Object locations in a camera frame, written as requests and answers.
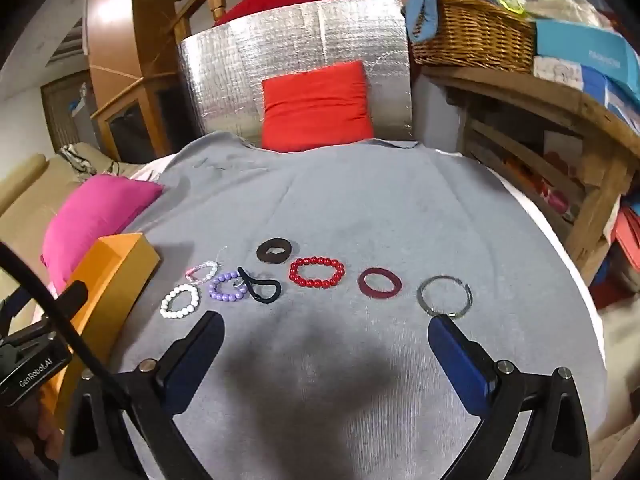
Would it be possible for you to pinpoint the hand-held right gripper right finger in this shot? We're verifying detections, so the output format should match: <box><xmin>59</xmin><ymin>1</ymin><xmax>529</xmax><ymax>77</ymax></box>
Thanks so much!
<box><xmin>427</xmin><ymin>312</ymin><xmax>598</xmax><ymax>480</ymax></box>

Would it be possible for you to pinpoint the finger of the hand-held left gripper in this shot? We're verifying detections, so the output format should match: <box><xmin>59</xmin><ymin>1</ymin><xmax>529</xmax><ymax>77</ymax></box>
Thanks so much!
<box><xmin>47</xmin><ymin>281</ymin><xmax>90</xmax><ymax>318</ymax></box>

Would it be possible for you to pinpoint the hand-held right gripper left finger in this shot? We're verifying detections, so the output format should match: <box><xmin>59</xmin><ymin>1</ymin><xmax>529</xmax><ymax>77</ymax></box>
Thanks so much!
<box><xmin>65</xmin><ymin>310</ymin><xmax>226</xmax><ymax>480</ymax></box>

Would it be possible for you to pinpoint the orange cardboard box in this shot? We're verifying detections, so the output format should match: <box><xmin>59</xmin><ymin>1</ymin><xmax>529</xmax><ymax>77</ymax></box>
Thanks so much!
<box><xmin>40</xmin><ymin>232</ymin><xmax>162</xmax><ymax>431</ymax></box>

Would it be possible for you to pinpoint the white bead bracelet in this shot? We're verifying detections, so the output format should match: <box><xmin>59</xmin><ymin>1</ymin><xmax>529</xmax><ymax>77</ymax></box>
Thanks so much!
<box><xmin>160</xmin><ymin>283</ymin><xmax>200</xmax><ymax>318</ymax></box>

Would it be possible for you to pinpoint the purple bead bracelet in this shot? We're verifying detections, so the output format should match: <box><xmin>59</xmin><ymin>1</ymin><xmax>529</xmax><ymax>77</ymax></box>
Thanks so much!
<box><xmin>207</xmin><ymin>271</ymin><xmax>247</xmax><ymax>304</ymax></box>

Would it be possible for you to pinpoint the thin metal bangle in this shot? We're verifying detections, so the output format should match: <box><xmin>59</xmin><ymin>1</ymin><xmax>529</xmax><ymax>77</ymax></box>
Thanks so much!
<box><xmin>416</xmin><ymin>275</ymin><xmax>473</xmax><ymax>318</ymax></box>

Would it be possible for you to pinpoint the pink clear bead bracelet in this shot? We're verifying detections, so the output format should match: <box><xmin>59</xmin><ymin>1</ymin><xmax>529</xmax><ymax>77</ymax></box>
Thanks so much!
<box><xmin>185</xmin><ymin>259</ymin><xmax>223</xmax><ymax>285</ymax></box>

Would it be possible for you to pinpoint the black hair tie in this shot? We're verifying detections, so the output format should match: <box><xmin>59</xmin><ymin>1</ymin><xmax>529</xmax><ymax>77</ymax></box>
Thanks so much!
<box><xmin>237</xmin><ymin>266</ymin><xmax>282</xmax><ymax>305</ymax></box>

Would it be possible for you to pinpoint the maroon bangle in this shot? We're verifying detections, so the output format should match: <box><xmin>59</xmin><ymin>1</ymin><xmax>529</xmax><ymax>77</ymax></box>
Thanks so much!
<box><xmin>358</xmin><ymin>267</ymin><xmax>402</xmax><ymax>299</ymax></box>

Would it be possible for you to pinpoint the brown ring hair tie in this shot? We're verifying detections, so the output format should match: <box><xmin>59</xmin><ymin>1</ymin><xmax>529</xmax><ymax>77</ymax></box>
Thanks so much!
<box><xmin>256</xmin><ymin>236</ymin><xmax>297</xmax><ymax>264</ymax></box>

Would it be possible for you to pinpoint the red bead bracelet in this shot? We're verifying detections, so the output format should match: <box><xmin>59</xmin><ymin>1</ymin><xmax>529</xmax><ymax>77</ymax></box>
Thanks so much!
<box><xmin>289</xmin><ymin>256</ymin><xmax>347</xmax><ymax>290</ymax></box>

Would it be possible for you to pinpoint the pink pillow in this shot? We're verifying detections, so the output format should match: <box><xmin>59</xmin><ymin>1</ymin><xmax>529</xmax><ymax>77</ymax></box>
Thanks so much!
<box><xmin>41</xmin><ymin>175</ymin><xmax>165</xmax><ymax>293</ymax></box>

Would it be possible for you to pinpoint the beige sofa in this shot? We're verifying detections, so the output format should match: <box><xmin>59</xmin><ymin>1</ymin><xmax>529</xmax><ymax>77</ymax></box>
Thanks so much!
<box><xmin>0</xmin><ymin>142</ymin><xmax>141</xmax><ymax>331</ymax></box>

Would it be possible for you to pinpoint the patterned cloth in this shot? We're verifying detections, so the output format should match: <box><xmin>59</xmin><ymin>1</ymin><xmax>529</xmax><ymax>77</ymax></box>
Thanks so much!
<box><xmin>59</xmin><ymin>145</ymin><xmax>103</xmax><ymax>175</ymax></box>

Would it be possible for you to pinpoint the brown door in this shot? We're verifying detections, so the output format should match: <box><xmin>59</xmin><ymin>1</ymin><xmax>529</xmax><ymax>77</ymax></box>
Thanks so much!
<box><xmin>40</xmin><ymin>72</ymin><xmax>98</xmax><ymax>153</ymax></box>

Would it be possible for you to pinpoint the grey cloth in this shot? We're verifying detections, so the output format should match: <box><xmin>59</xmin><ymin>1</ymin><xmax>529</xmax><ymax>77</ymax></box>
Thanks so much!
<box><xmin>107</xmin><ymin>132</ymin><xmax>608</xmax><ymax>480</ymax></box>

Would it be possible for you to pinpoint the wooden cabinet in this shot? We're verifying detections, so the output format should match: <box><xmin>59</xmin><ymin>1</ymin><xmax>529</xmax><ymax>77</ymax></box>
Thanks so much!
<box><xmin>85</xmin><ymin>0</ymin><xmax>191</xmax><ymax>163</ymax></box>

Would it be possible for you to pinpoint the small red pillow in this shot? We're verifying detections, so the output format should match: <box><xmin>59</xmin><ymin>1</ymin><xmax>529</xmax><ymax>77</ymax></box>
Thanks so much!
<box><xmin>261</xmin><ymin>60</ymin><xmax>376</xmax><ymax>153</ymax></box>

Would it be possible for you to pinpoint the wooden table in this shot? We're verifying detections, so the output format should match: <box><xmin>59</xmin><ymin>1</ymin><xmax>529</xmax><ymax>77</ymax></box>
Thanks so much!
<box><xmin>422</xmin><ymin>65</ymin><xmax>640</xmax><ymax>286</ymax></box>

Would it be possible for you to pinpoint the white patterned box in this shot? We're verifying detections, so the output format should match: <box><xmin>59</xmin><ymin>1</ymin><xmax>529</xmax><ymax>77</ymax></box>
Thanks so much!
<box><xmin>532</xmin><ymin>55</ymin><xmax>586</xmax><ymax>88</ymax></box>

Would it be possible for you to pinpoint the stack of blue boxes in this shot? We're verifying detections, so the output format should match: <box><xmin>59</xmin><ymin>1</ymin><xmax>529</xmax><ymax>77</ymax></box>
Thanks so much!
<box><xmin>582</xmin><ymin>67</ymin><xmax>640</xmax><ymax>131</ymax></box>

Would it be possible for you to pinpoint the wicker basket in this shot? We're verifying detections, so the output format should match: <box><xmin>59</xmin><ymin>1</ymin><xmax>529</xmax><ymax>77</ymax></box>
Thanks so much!
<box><xmin>409</xmin><ymin>0</ymin><xmax>537</xmax><ymax>73</ymax></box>

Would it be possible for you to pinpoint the light blue box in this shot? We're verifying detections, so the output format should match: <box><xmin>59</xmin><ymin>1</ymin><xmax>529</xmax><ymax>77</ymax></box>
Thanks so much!
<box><xmin>536</xmin><ymin>20</ymin><xmax>640</xmax><ymax>78</ymax></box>

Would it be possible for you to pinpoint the blue cloth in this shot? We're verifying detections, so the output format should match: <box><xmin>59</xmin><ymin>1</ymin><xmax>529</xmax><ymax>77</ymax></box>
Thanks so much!
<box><xmin>404</xmin><ymin>0</ymin><xmax>466</xmax><ymax>43</ymax></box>

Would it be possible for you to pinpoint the wall vent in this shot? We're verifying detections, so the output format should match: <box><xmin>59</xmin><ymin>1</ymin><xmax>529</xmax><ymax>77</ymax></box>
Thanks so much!
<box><xmin>47</xmin><ymin>20</ymin><xmax>83</xmax><ymax>63</ymax></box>

